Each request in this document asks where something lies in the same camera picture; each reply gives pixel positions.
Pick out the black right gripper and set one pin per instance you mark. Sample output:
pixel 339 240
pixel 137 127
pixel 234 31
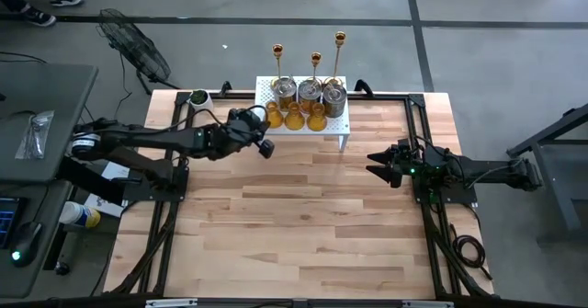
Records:
pixel 411 161

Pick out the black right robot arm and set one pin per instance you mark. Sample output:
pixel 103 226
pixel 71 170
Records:
pixel 487 170

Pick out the black clamp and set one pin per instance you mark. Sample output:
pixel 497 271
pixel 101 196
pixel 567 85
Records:
pixel 225 88
pixel 363 86

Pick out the candle tin orange label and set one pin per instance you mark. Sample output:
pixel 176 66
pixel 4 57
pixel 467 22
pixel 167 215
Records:
pixel 309 96

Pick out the white perforated shelf riser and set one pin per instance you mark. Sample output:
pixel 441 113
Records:
pixel 337 126

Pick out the black floor fan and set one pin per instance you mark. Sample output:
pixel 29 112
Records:
pixel 133 46

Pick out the black computer mouse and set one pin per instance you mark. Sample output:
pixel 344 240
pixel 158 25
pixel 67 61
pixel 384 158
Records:
pixel 25 246

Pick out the medium gold candlestick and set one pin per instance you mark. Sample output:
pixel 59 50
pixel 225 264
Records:
pixel 277 49

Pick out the white bottle yellow label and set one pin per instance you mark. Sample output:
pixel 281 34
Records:
pixel 78 213

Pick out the white paper sheet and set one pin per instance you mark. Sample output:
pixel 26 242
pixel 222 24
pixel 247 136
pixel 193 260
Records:
pixel 115 172
pixel 103 204

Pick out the candle tin pale green label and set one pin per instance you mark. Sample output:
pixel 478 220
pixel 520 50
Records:
pixel 286 94

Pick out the silver candle tin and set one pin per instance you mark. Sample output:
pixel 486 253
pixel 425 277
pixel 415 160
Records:
pixel 334 101

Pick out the silver bracket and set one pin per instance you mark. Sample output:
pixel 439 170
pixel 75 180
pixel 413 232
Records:
pixel 427 304
pixel 171 304

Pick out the black support beam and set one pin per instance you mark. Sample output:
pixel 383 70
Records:
pixel 92 184

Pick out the white pot with green plant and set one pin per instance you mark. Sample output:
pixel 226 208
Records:
pixel 200 100

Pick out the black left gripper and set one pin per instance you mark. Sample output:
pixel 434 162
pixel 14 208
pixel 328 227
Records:
pixel 239 128

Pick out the grey desk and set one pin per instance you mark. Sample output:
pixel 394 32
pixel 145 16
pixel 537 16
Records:
pixel 14 285
pixel 41 92

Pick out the amber ribbed glass candle holder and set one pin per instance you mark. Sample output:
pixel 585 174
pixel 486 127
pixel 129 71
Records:
pixel 274 117
pixel 294 119
pixel 317 120

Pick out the laptop screen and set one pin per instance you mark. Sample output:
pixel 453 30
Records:
pixel 7 218

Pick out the grey metal table frame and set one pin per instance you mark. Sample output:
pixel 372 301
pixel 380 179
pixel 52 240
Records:
pixel 553 184

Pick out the tall gold candlestick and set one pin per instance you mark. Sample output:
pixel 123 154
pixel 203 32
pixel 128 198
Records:
pixel 340 37

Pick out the short gold candlestick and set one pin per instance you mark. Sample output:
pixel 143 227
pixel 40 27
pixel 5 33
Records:
pixel 315 58

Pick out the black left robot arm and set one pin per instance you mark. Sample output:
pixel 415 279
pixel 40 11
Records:
pixel 151 138

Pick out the black aluminium rig frame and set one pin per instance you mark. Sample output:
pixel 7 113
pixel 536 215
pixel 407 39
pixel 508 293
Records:
pixel 239 95

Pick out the black round knob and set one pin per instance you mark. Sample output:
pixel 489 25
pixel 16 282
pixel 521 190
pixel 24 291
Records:
pixel 62 268

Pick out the clear plastic bag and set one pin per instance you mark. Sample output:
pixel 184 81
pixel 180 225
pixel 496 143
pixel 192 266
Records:
pixel 36 133

